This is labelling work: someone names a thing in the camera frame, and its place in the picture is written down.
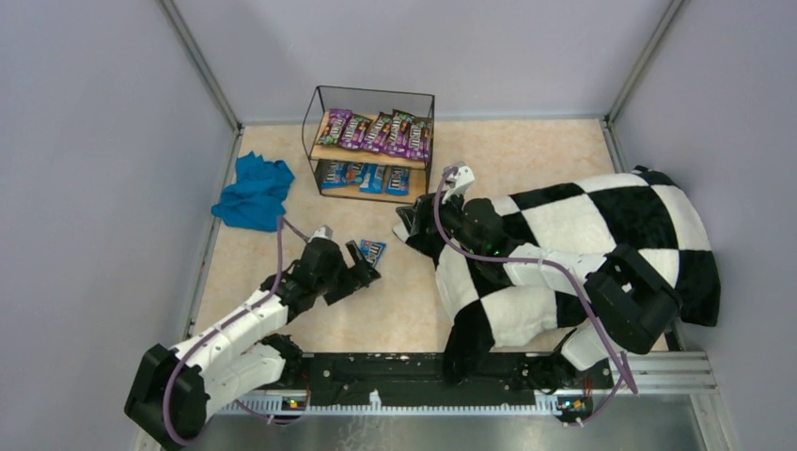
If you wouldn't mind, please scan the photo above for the blue candy bag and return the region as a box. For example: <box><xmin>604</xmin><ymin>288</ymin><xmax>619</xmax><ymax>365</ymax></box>
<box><xmin>359</xmin><ymin>240</ymin><xmax>386</xmax><ymax>268</ymax></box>
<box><xmin>344</xmin><ymin>163</ymin><xmax>369</xmax><ymax>185</ymax></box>
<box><xmin>384</xmin><ymin>166</ymin><xmax>410</xmax><ymax>196</ymax></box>
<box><xmin>359</xmin><ymin>163</ymin><xmax>386</xmax><ymax>194</ymax></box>
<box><xmin>320</xmin><ymin>161</ymin><xmax>348</xmax><ymax>190</ymax></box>

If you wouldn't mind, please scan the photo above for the purple brown candy bag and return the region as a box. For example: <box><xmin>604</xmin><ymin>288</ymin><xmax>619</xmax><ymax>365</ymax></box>
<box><xmin>383</xmin><ymin>109</ymin><xmax>415</xmax><ymax>157</ymax></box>

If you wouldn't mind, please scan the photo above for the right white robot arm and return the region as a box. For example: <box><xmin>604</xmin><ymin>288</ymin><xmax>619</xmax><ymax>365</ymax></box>
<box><xmin>394</xmin><ymin>194</ymin><xmax>682</xmax><ymax>381</ymax></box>

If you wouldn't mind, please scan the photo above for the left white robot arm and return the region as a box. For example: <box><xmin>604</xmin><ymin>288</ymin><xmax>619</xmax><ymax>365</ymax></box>
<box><xmin>124</xmin><ymin>237</ymin><xmax>382</xmax><ymax>450</ymax></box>

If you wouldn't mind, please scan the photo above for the blue candy bag in shelf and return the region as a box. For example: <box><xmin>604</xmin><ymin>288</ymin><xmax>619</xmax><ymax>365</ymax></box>
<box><xmin>320</xmin><ymin>161</ymin><xmax>348</xmax><ymax>190</ymax></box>
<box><xmin>359</xmin><ymin>163</ymin><xmax>386</xmax><ymax>194</ymax></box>
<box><xmin>344</xmin><ymin>163</ymin><xmax>369</xmax><ymax>185</ymax></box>

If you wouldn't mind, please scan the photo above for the purple candy bag on shelf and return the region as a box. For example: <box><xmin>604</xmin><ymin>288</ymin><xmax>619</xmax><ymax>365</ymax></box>
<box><xmin>416</xmin><ymin>117</ymin><xmax>433</xmax><ymax>162</ymax></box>

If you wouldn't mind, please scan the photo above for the blue crumpled cloth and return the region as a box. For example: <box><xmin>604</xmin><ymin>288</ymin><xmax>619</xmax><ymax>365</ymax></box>
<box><xmin>211</xmin><ymin>151</ymin><xmax>295</xmax><ymax>232</ymax></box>

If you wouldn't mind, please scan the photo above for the black white checkered pillow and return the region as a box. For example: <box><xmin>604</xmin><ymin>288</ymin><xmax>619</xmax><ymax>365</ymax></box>
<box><xmin>391</xmin><ymin>165</ymin><xmax>722</xmax><ymax>387</ymax></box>

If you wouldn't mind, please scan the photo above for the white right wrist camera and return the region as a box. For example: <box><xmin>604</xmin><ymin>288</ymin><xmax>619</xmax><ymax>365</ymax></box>
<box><xmin>441</xmin><ymin>162</ymin><xmax>476</xmax><ymax>204</ymax></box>

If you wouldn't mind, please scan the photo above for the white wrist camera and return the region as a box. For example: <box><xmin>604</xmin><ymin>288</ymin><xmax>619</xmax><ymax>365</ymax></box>
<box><xmin>441</xmin><ymin>162</ymin><xmax>476</xmax><ymax>204</ymax></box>
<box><xmin>307</xmin><ymin>225</ymin><xmax>334</xmax><ymax>244</ymax></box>

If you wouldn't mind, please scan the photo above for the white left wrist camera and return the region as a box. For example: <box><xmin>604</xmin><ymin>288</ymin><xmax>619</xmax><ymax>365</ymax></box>
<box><xmin>307</xmin><ymin>225</ymin><xmax>334</xmax><ymax>244</ymax></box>

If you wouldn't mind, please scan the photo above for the black wire wooden shelf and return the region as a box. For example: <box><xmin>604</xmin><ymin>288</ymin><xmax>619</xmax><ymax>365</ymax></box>
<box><xmin>302</xmin><ymin>86</ymin><xmax>436</xmax><ymax>204</ymax></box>

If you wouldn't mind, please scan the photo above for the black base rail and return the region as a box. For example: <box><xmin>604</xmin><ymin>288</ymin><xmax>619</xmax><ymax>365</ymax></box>
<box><xmin>262</xmin><ymin>352</ymin><xmax>614</xmax><ymax>407</ymax></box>

